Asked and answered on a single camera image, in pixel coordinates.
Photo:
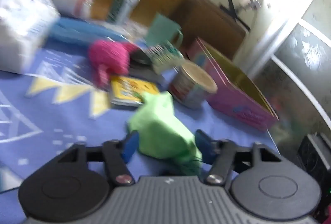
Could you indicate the paper cup container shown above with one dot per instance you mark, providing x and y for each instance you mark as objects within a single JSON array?
[{"x": 188, "y": 89}]

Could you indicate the frosted glass sliding door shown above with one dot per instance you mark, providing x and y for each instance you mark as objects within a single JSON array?
[{"x": 297, "y": 71}]

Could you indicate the pink plush toy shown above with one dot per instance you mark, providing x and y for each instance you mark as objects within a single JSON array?
[{"x": 111, "y": 56}]

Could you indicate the blue printed blanket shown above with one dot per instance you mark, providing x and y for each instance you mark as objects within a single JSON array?
[{"x": 51, "y": 115}]

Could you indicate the large white tissue bag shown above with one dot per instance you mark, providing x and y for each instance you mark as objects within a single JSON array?
[{"x": 20, "y": 19}]

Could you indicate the black tape cross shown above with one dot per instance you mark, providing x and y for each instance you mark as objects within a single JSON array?
[{"x": 232, "y": 10}]

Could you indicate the black round object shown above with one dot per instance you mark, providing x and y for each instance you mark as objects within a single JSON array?
[{"x": 139, "y": 58}]

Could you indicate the green soft cloth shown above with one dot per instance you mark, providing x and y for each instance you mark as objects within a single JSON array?
[{"x": 160, "y": 128}]

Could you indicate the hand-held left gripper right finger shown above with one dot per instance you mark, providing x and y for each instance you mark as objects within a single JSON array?
[{"x": 204, "y": 144}]

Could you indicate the green and white drink carton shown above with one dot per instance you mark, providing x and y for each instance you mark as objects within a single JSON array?
[{"x": 122, "y": 6}]

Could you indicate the pink tin box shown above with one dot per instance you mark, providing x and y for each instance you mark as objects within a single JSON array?
[{"x": 232, "y": 102}]

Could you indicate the blue folded cloth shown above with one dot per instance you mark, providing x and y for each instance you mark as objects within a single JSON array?
[{"x": 75, "y": 31}]

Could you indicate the teal plastic cup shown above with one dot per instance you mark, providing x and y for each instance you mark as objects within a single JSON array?
[{"x": 161, "y": 30}]

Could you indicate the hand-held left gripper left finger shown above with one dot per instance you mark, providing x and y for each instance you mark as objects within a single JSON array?
[{"x": 130, "y": 147}]

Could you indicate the black box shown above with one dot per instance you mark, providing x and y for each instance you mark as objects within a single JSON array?
[{"x": 313, "y": 154}]

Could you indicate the small green-printed tissue pack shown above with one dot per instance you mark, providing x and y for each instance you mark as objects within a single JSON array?
[{"x": 165, "y": 56}]

